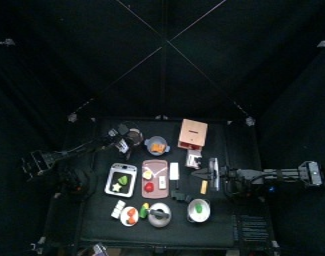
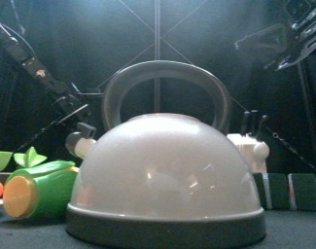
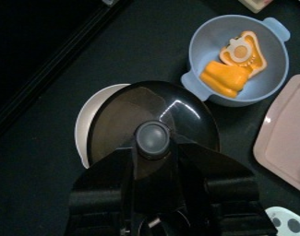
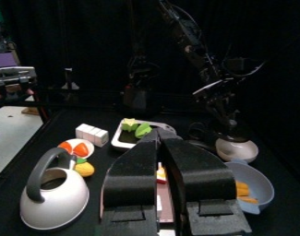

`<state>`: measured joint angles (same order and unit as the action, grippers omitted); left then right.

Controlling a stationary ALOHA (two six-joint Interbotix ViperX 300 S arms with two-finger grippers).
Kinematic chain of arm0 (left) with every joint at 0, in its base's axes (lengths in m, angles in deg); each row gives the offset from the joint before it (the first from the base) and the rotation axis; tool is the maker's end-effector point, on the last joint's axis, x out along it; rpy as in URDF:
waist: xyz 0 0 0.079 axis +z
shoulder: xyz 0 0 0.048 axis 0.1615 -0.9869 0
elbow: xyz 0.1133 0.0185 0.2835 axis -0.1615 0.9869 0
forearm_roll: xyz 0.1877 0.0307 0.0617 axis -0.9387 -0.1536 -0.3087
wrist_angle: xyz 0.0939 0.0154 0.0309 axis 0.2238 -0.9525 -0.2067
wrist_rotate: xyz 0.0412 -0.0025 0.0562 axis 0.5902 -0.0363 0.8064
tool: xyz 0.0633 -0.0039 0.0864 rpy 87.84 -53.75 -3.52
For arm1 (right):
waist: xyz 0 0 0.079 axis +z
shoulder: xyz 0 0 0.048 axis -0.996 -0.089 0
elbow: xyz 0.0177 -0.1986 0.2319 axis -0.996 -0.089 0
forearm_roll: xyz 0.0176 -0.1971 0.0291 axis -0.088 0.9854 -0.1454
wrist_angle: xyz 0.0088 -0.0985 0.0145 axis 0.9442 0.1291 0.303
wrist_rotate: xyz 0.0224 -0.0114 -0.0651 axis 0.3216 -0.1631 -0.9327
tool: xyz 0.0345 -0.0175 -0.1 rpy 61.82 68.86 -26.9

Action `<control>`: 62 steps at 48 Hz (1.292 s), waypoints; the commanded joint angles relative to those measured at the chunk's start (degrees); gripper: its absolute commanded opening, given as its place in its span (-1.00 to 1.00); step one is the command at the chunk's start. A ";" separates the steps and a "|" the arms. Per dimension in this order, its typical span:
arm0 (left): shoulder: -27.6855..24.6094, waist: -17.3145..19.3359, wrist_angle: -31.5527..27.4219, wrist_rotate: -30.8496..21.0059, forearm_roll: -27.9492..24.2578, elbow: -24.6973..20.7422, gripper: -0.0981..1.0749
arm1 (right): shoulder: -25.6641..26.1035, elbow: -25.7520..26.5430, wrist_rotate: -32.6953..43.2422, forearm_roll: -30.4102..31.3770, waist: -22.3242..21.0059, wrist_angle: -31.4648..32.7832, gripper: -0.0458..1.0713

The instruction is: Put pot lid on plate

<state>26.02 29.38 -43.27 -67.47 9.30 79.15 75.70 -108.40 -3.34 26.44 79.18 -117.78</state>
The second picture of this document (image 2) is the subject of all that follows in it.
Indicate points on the green toy cup orange base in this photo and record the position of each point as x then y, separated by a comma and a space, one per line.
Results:
45, 191

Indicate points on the black right arm base link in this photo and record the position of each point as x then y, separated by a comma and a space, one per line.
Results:
307, 103

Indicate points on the white toy knife block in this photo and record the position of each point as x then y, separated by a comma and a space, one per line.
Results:
250, 149

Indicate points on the grey vertical frame pole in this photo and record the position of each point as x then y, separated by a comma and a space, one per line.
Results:
157, 55

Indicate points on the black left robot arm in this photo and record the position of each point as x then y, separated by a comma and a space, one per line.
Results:
22, 56

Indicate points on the dark green white-striped block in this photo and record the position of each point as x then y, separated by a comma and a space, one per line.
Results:
305, 192
277, 191

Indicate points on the green toy leaf sprig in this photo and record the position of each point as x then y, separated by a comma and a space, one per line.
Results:
30, 158

